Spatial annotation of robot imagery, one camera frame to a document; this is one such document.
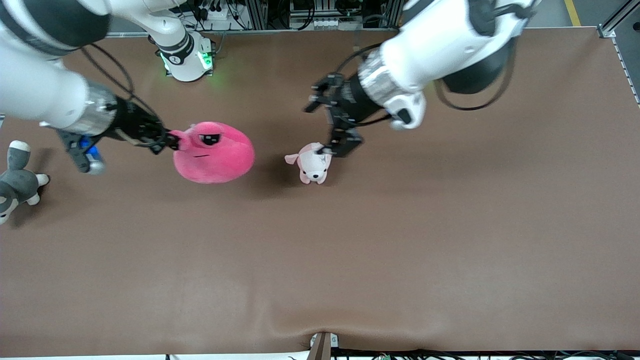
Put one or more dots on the aluminium corner profile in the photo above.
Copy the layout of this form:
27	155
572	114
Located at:
617	17

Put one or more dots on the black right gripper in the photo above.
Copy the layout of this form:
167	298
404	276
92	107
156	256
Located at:
134	126

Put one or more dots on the pale pink plush dog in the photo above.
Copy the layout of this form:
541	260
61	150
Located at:
312	162

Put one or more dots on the white power strip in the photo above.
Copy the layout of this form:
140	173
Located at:
215	12

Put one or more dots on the metal table edge bracket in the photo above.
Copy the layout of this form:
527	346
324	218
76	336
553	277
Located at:
322	347

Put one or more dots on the round pink plush face toy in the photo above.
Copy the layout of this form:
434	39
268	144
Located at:
215	160

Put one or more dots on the grey white husky plush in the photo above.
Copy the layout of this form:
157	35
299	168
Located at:
17	182

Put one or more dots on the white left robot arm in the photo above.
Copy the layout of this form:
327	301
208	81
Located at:
440	45

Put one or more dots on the aluminium frame rack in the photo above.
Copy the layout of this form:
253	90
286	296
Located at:
320	12

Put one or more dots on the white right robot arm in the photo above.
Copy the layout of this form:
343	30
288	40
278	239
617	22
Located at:
30	90

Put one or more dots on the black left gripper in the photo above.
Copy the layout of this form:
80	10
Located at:
353	102

